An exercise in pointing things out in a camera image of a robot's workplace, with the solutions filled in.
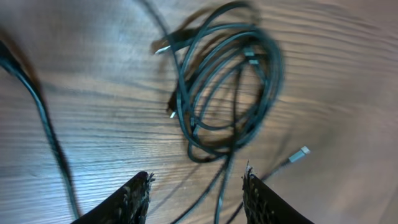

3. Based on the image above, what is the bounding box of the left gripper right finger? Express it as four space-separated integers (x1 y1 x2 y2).
243 164 313 224

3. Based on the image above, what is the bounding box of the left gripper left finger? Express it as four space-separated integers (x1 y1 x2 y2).
72 171 155 224

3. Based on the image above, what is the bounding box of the black usb cable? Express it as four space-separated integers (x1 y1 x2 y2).
169 145 312 224
150 1 285 164

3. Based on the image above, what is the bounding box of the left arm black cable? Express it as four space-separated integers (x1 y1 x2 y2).
0 40 81 220

